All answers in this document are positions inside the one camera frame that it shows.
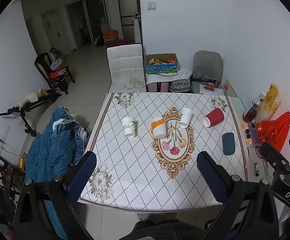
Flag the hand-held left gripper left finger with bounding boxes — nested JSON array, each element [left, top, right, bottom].
[[13, 151, 97, 240]]

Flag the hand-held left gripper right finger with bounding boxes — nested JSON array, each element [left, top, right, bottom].
[[196, 151, 280, 240]]

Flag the red paper cup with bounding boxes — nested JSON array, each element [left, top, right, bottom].
[[203, 108, 225, 127]]

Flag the plain white cup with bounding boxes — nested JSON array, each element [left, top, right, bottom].
[[178, 108, 193, 128]]

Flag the white cup with small print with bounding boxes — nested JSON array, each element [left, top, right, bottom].
[[121, 117, 138, 138]]

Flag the white cup with orange label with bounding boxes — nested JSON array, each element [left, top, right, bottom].
[[151, 117, 167, 139]]

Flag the orange plastic bag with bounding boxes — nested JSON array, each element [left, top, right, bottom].
[[256, 111, 290, 153]]

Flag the pink phone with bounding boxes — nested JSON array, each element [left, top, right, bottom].
[[247, 122, 261, 147]]

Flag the blue quilted blanket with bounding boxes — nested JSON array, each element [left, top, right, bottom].
[[25, 106, 92, 239]]

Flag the brown glass bottle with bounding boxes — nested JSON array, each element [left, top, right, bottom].
[[243, 91, 267, 123]]

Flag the yellow snack packet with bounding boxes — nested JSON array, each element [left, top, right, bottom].
[[258, 84, 282, 122]]

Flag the floral diamond-pattern tablecloth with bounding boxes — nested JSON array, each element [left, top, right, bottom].
[[77, 92, 249, 212]]

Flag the person's dark trousers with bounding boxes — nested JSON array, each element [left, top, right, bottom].
[[126, 219, 206, 240]]

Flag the black tripod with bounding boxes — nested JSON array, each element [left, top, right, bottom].
[[0, 88, 62, 137]]

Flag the dark patterned bag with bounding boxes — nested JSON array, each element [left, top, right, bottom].
[[169, 78, 193, 93]]

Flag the pink suitcase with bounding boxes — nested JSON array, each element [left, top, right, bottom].
[[147, 81, 170, 93]]

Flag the white cloth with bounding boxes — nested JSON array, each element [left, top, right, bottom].
[[146, 67, 193, 85]]

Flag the grey padded chair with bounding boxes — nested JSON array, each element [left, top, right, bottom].
[[191, 50, 224, 94]]

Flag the clothes pile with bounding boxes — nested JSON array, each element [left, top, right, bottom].
[[50, 59, 67, 78]]

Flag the white padded chair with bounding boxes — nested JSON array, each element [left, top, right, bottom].
[[106, 43, 147, 93]]

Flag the cardboard box with blue print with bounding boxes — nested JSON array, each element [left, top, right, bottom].
[[145, 53, 180, 74]]

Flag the orange cardboard box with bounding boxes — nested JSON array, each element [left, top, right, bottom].
[[103, 29, 119, 40]]

